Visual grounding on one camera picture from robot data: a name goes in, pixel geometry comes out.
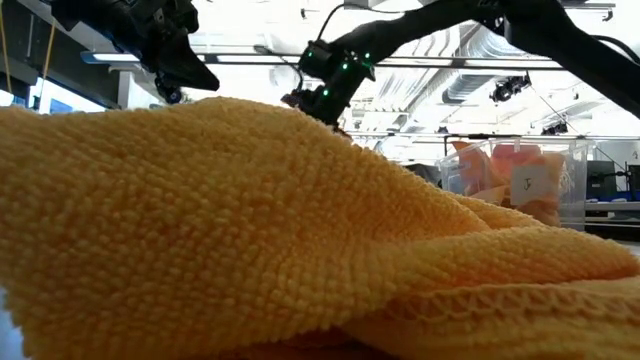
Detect clear plastic bin with label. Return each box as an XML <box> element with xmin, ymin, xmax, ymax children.
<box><xmin>438</xmin><ymin>137</ymin><xmax>596</xmax><ymax>232</ymax></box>

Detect black background monitor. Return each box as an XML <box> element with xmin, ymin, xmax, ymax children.
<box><xmin>585</xmin><ymin>159</ymin><xmax>619</xmax><ymax>200</ymax></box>

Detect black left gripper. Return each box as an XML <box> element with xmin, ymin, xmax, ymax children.
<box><xmin>107</xmin><ymin>0</ymin><xmax>221</xmax><ymax>105</ymax></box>

